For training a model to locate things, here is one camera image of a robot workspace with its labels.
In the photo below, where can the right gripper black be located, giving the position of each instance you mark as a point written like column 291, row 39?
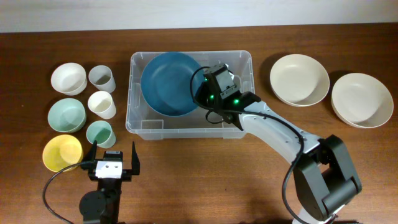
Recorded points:
column 200, row 93

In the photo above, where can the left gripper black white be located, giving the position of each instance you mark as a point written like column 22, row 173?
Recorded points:
column 127, row 173

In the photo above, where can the large cream bowl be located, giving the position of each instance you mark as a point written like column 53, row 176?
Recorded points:
column 299, row 80
column 362, row 101

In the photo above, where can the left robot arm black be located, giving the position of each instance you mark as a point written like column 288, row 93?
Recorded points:
column 102, row 204

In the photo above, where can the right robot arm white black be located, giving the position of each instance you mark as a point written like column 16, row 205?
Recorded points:
column 321, row 178

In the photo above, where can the clear plastic storage container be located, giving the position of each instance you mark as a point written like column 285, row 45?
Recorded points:
column 142, row 120

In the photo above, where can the mint green plastic cup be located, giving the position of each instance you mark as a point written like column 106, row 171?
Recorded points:
column 102, row 133

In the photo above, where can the yellow small bowl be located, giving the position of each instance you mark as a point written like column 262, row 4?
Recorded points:
column 62, row 151

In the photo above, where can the cream plastic cup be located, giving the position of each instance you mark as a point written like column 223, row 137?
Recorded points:
column 101, row 103

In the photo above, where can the mint green small bowl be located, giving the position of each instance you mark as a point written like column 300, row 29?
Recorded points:
column 67, row 116

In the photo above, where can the grey plastic cup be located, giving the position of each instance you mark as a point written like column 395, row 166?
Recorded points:
column 102, row 78

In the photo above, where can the white small bowl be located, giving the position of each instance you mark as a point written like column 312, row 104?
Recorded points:
column 69, row 79

